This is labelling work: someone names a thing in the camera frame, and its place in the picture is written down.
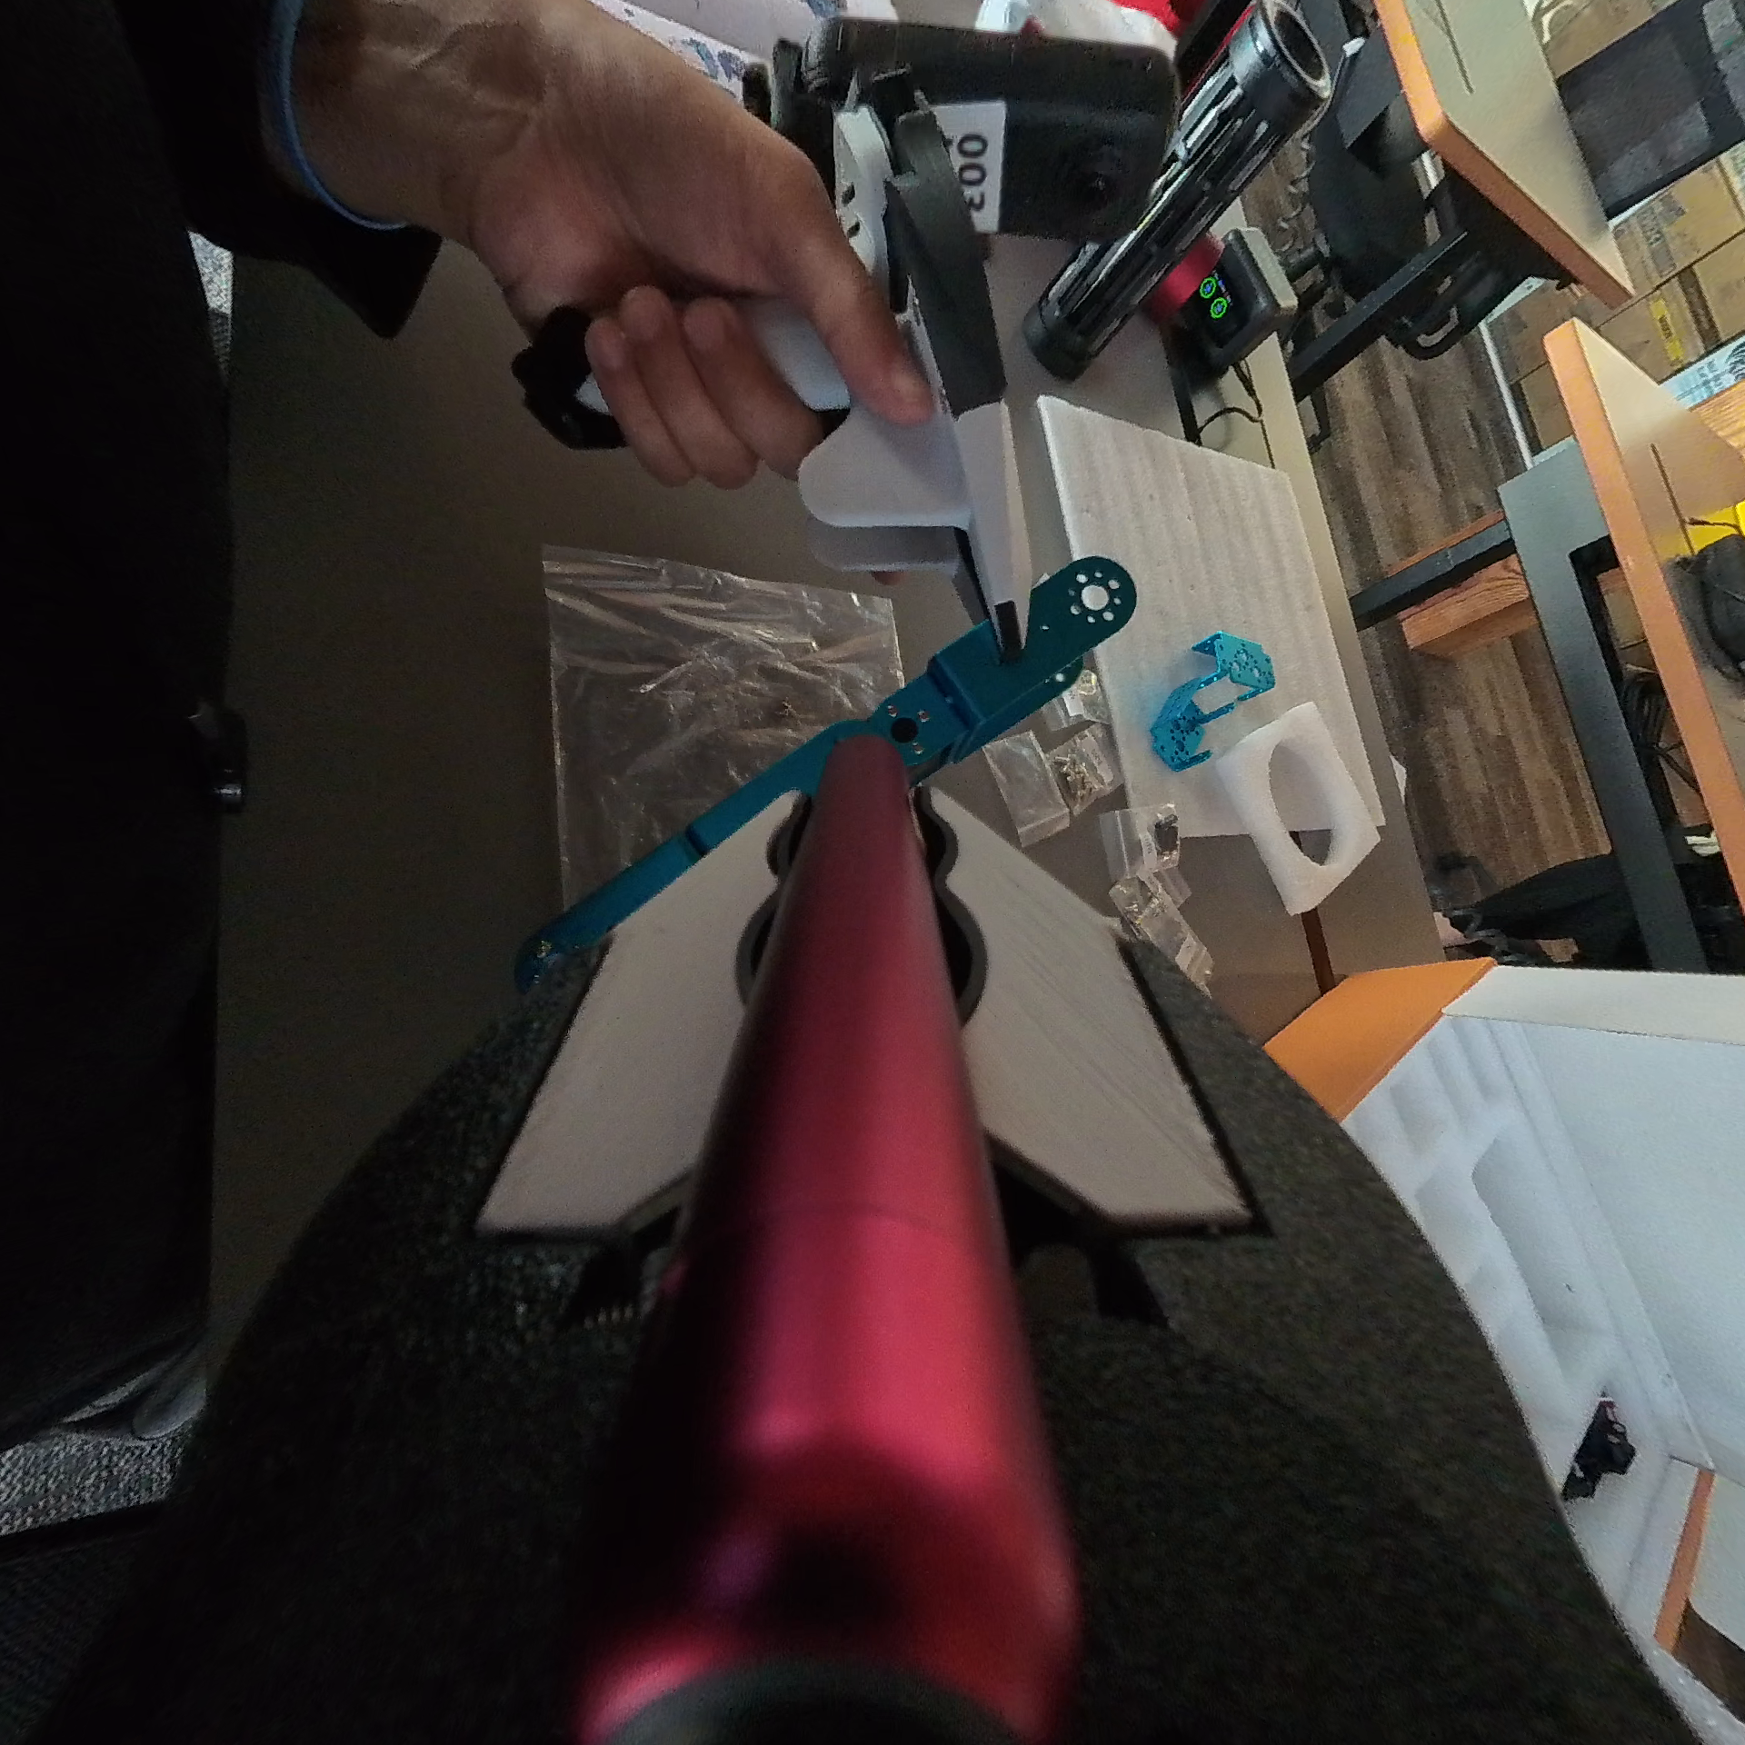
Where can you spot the black cylindrical bottle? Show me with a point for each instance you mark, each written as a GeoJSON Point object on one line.
{"type": "Point", "coordinates": [1132, 274]}

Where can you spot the orange and white cardboard box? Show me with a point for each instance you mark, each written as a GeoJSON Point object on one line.
{"type": "Point", "coordinates": [1500, 1131]}

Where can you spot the person's left hand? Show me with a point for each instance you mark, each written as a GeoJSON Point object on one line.
{"type": "Point", "coordinates": [586, 175]}

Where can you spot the pile of small screw bags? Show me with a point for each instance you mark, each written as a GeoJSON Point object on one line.
{"type": "Point", "coordinates": [1047, 770]}

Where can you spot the white foam frame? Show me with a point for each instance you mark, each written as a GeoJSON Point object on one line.
{"type": "Point", "coordinates": [1252, 818]}

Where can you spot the blue metal bracket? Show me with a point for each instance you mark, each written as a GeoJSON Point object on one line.
{"type": "Point", "coordinates": [1200, 721]}

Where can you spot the black charger with green display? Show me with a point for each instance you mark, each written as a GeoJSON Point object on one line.
{"type": "Point", "coordinates": [1219, 306]}

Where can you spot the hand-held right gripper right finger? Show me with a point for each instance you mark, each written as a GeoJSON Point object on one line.
{"type": "Point", "coordinates": [1077, 1077]}

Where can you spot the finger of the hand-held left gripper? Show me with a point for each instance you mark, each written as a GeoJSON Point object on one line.
{"type": "Point", "coordinates": [991, 504]}

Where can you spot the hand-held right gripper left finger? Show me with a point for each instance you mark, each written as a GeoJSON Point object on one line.
{"type": "Point", "coordinates": [612, 1091]}

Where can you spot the red metal cylinder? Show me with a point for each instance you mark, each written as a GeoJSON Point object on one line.
{"type": "Point", "coordinates": [1166, 280]}

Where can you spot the person's black-clad torso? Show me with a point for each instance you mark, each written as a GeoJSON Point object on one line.
{"type": "Point", "coordinates": [95, 680]}

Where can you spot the grey work desk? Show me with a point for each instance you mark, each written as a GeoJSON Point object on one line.
{"type": "Point", "coordinates": [409, 613]}

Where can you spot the desk with orange edge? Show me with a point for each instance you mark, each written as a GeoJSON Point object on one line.
{"type": "Point", "coordinates": [1484, 107]}
{"type": "Point", "coordinates": [1635, 448]}

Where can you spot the white ribbed foam sheet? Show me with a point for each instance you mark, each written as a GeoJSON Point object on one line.
{"type": "Point", "coordinates": [1184, 518]}

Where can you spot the person's left forearm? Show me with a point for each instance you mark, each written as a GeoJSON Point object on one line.
{"type": "Point", "coordinates": [354, 274]}

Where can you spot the clear plastic bag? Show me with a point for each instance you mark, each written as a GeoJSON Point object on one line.
{"type": "Point", "coordinates": [681, 680]}

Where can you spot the red electric screwdriver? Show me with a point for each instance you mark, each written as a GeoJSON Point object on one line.
{"type": "Point", "coordinates": [845, 1295]}

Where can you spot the small black component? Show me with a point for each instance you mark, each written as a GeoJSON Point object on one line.
{"type": "Point", "coordinates": [1604, 1447]}

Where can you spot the blue toy robot arm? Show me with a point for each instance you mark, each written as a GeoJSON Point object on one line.
{"type": "Point", "coordinates": [980, 696]}

